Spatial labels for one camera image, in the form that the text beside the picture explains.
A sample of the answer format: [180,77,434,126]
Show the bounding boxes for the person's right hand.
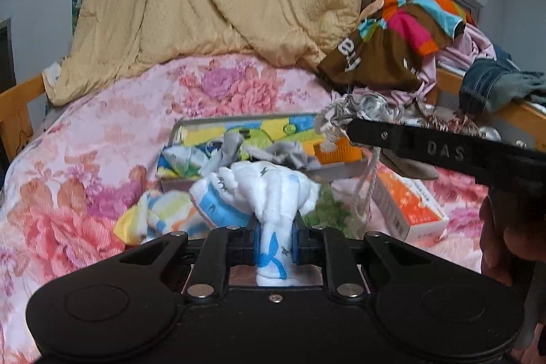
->
[478,192,546,289]

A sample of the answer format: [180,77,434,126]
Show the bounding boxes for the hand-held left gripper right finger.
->
[292,219,422,300]

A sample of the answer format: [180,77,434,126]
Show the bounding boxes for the grey green cloth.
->
[485,71,546,110]

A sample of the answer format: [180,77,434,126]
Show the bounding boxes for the white gauze cloth blue print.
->
[188,161,323,287]

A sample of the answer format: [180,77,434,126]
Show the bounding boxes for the brown multicoloured garment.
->
[317,0,466,92]

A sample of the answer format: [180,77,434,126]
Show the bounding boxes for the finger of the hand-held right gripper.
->
[345,118,407,157]

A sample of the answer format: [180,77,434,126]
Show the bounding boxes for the pink floral bed sheet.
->
[0,53,491,364]

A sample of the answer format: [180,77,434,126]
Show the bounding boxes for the wooden bed frame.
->
[434,64,546,154]

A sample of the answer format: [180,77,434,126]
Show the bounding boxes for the striped pastel towel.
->
[113,188,215,247]

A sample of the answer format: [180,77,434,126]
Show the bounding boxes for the pale pink cloth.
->
[386,23,510,109]

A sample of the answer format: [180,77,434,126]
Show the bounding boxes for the wooden chair frame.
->
[0,72,48,165]

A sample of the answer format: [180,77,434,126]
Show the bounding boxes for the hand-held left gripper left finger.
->
[118,219,262,302]

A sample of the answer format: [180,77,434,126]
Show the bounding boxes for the cartoon print metal tin box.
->
[159,114,373,195]

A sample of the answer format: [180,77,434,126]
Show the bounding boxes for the orange white cardboard box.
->
[368,171,451,242]

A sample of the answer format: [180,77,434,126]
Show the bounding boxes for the brown patterned blanket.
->
[399,99,504,143]

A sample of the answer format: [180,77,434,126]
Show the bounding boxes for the blue jeans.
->
[458,56,523,114]

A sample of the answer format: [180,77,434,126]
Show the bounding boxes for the orange ribbed plastic item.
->
[313,135,364,166]

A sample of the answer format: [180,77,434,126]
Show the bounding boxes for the grey drawstring pouch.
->
[315,93,441,230]

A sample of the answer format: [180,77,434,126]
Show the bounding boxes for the white green tissue packet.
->
[159,145,211,179]

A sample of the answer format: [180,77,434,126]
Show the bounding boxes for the green leaf print bag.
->
[315,184,356,238]

